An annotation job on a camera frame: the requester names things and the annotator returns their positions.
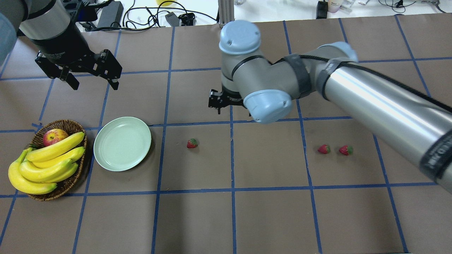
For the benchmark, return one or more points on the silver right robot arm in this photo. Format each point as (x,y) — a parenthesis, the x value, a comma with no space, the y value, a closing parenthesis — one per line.
(418,127)

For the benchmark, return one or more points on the black power adapter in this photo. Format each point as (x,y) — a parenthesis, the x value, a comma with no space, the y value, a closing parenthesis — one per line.
(111,15)

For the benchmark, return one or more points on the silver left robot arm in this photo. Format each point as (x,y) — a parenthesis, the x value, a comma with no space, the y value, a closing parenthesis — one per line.
(38,19)

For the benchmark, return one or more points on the red yellow apple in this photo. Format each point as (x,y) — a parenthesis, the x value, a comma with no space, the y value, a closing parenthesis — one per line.
(53,136)

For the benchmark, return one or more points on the light green plate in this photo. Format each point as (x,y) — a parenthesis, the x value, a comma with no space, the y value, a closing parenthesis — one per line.
(122,144)

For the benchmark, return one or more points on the aluminium frame post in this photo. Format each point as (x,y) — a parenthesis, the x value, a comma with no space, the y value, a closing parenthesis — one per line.
(225,12)

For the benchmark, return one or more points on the yellow banana bottom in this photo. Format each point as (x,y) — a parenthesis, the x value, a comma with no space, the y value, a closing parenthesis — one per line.
(23,184)

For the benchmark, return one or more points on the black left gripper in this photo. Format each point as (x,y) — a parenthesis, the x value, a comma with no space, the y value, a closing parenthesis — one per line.
(63,47)

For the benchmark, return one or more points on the brown wicker basket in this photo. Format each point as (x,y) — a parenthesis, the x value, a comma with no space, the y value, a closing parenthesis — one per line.
(63,187)

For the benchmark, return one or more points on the yellow banana top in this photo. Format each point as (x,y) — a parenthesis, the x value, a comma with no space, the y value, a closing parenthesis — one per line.
(57,149)

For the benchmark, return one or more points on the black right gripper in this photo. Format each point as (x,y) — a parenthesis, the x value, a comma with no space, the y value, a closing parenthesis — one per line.
(216,100)

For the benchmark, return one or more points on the red strawberry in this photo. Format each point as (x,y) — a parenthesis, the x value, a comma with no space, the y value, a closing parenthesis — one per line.
(324,149)
(192,143)
(346,150)

